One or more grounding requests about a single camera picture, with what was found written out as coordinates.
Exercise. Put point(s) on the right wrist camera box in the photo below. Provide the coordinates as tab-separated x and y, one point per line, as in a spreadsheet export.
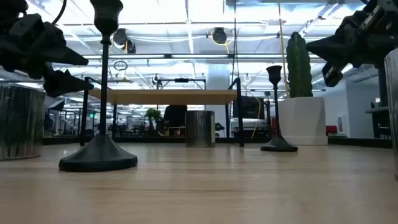
332	74

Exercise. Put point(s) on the black background camera bar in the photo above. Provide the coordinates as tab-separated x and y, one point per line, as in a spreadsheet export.
182	80

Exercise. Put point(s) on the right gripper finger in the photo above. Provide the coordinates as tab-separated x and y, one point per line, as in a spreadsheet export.
351	59
340	42

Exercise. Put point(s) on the person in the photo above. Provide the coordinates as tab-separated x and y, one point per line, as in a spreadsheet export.
175	116

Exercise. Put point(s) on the small green potted plant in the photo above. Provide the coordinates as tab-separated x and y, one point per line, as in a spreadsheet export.
153	114

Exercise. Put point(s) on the black flat screen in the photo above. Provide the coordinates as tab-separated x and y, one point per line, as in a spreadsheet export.
250	108

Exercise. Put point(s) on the green cactus plant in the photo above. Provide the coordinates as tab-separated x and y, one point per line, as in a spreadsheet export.
299	68

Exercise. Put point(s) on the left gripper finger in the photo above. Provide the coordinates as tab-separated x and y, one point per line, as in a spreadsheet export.
59	53
66	83

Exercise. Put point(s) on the black metal candlestick holder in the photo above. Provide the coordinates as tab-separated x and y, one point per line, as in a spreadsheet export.
99	155
279	144

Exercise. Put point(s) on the black studio lamp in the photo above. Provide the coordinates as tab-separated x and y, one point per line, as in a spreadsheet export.
57	105

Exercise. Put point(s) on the red seat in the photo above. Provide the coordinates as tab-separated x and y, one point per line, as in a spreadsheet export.
331	129

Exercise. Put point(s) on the white hexagonal plant pot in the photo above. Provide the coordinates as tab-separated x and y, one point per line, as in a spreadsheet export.
303	121

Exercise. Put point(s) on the black background robot arm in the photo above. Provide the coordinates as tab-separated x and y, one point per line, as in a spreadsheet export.
219	126

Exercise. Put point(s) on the wooden shelf with black legs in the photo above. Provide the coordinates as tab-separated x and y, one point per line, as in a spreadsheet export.
161	97

